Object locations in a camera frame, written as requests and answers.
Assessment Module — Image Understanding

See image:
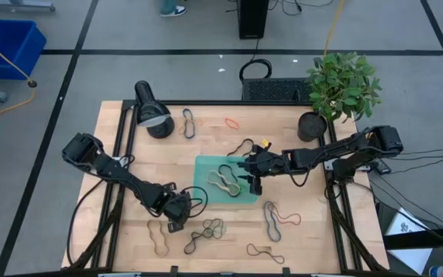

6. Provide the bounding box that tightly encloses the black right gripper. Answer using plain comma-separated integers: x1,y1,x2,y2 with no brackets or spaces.
237,143,286,196

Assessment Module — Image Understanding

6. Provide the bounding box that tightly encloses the long tan rubber band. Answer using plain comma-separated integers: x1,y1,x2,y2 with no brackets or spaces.
146,219,170,259

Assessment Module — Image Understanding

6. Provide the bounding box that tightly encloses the white cardboard box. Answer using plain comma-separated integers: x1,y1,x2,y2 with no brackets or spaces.
384,206,434,275

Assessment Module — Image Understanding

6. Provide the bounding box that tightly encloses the black plant pot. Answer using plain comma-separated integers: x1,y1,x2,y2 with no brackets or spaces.
297,112,328,143

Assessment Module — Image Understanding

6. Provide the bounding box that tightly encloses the dark blue rubber band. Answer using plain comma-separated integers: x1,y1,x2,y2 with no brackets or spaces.
182,108,197,140

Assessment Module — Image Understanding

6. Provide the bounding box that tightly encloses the black coiled cable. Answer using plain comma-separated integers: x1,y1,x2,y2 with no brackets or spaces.
238,58,273,81

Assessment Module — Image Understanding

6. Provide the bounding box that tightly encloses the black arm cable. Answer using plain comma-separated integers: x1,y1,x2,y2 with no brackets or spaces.
66,179,105,266
401,145,443,167

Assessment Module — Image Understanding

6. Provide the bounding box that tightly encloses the yellow floor cable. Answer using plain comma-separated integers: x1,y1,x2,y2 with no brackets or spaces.
0,31,38,121

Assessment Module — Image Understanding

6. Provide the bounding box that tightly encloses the green leafy plant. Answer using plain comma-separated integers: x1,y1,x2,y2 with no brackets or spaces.
305,51,383,125

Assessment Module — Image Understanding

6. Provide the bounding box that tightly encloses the yellow hanging cable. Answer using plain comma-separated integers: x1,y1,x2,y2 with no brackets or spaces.
322,0,346,58

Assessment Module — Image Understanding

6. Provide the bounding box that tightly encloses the black desk lamp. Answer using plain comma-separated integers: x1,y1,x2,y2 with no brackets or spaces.
133,79,175,140

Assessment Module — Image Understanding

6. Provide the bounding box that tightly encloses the long grey-blue rubber band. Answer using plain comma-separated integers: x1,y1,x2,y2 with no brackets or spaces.
263,200,282,243

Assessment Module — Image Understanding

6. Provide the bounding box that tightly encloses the black rubber band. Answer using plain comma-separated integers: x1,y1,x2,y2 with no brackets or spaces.
183,218,225,255

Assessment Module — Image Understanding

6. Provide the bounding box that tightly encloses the black computer tower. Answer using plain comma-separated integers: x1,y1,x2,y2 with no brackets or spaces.
236,0,270,40

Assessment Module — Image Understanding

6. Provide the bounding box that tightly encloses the blue plastic floor bin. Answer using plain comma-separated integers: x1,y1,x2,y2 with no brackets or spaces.
0,19,48,81

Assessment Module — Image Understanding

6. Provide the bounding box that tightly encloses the small tan rubber band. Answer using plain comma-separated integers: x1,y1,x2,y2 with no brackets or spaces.
178,118,194,137

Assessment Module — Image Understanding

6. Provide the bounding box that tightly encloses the orange rubber band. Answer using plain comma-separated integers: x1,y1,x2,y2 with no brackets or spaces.
224,116,241,131

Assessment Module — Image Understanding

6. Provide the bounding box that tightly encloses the wide tan rubber band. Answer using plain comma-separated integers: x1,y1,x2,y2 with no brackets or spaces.
205,169,242,195

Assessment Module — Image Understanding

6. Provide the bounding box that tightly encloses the teal translucent plastic bin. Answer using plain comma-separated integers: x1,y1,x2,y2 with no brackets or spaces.
192,154,260,205

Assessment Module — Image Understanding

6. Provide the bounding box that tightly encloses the black perforated box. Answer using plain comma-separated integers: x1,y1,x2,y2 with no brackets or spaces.
241,77,311,103

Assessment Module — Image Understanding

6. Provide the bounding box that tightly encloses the thin brown rubber band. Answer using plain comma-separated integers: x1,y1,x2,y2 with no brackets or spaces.
245,242,285,265

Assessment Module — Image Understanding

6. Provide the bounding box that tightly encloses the black aluminium table frame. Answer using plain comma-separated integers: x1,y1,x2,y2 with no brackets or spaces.
62,98,390,277

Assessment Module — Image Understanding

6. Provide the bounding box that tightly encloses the dark brown wavy rubber band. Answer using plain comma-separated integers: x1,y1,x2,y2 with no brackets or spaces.
218,163,243,199

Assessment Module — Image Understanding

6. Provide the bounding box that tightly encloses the person's shoe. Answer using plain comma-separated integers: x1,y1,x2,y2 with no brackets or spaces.
159,5,188,18

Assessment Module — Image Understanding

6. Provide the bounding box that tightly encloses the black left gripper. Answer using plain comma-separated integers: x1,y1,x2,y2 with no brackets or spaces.
158,182,194,234

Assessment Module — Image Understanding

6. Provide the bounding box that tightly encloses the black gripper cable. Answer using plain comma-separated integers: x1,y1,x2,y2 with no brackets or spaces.
182,185,209,219

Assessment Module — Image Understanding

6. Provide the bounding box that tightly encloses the red rubber band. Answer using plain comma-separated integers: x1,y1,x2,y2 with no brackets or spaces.
268,202,302,226

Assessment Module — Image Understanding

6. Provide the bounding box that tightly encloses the black bar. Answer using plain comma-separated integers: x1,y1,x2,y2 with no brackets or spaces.
381,224,443,251

